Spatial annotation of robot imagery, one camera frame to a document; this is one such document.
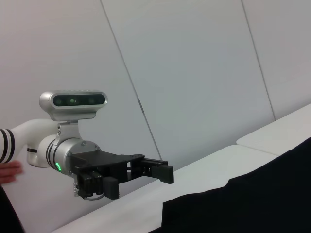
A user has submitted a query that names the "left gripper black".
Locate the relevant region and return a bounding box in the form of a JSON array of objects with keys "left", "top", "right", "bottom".
[{"left": 69, "top": 149, "right": 175, "bottom": 200}]

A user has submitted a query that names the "black shirt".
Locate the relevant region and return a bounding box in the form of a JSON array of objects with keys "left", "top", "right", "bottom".
[{"left": 161, "top": 137, "right": 311, "bottom": 233}]

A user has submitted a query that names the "forearm in striped sleeve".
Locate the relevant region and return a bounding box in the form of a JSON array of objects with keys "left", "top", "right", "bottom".
[{"left": 0, "top": 128, "right": 16, "bottom": 164}]

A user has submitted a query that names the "person bare hand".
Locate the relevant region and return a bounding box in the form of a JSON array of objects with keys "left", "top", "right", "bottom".
[{"left": 0, "top": 161, "right": 24, "bottom": 184}]

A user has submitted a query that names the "person black clothing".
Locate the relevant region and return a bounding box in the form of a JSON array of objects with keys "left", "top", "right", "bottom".
[{"left": 0, "top": 184, "right": 26, "bottom": 233}]

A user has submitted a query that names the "left gripper cable with connector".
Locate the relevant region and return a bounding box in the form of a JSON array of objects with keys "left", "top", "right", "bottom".
[{"left": 81, "top": 194, "right": 105, "bottom": 202}]

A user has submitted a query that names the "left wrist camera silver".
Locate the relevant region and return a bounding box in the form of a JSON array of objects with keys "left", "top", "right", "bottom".
[{"left": 39, "top": 89, "right": 108, "bottom": 144}]

